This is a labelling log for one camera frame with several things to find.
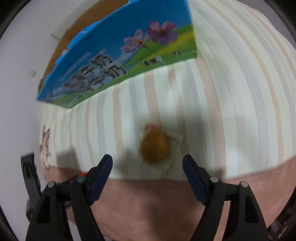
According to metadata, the packaged braised egg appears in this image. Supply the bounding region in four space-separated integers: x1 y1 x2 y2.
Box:
139 120 184 176

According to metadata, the blue cardboard milk box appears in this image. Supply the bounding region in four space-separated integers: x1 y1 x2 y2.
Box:
37 1 197 108

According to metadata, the white wall socket left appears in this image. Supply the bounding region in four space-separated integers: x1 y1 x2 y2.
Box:
29 70 36 77

